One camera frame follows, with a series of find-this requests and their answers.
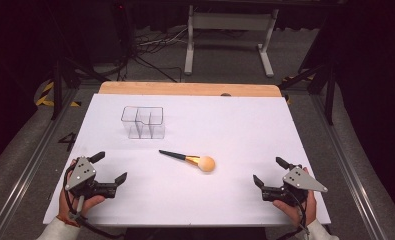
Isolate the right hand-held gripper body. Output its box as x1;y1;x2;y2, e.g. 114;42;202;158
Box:
261;165;329;207

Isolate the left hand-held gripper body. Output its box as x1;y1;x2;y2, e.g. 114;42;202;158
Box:
64;156;119;200

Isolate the clear plastic organizer box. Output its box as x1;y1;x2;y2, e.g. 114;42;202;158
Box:
120;105;166;140

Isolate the makeup brush with black handle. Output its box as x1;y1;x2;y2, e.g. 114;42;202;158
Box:
158;149;217;173

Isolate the person's right hand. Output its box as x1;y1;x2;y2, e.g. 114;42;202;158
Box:
272;166;318;229

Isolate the person's left hand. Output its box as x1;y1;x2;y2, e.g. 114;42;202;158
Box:
58;159;106;224

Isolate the white table cover sheet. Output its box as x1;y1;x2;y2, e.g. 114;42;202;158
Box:
42;93;332;228

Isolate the yellow black hazard tape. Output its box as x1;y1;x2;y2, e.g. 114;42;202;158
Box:
34;80;82;108

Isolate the black tripod stand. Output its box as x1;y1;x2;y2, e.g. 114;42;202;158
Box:
278;19;339;126

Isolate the wooden table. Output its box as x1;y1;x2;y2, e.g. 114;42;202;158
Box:
98;81;283;98

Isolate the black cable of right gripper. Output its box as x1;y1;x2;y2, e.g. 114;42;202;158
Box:
274;191;311;240

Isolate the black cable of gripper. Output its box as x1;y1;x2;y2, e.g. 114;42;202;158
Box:
274;191;311;240
62;163;126;240

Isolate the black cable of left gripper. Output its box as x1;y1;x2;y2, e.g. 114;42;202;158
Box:
62;163;126;240

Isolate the bundle of floor cables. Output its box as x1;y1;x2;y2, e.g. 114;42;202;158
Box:
94;26;189;83

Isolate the white metal stand frame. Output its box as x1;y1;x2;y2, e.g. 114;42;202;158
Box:
183;4;280;78

